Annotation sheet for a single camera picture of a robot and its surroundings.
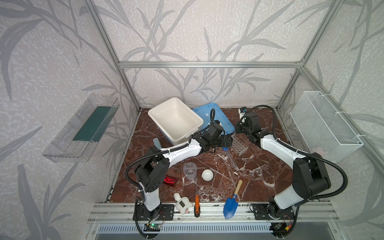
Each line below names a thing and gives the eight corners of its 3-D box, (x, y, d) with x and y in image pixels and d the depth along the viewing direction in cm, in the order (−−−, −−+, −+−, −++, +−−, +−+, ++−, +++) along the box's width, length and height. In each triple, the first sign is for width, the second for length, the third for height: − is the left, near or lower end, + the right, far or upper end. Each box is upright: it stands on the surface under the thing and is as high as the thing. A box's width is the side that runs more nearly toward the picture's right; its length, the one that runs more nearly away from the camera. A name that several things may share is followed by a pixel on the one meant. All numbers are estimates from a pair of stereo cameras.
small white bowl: (199, 175, 88) (199, 174, 86) (207, 168, 90) (207, 167, 89) (207, 183, 85) (207, 182, 83) (215, 175, 88) (215, 174, 86)
